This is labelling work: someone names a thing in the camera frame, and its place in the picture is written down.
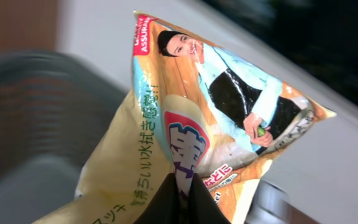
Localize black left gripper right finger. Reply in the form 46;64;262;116
188;173;230;224

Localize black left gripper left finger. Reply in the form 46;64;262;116
134;173;180;224

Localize yellow wet wipes bag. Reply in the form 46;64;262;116
40;11;335;223

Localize grey plastic shopping basket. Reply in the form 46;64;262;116
0;51;125;223

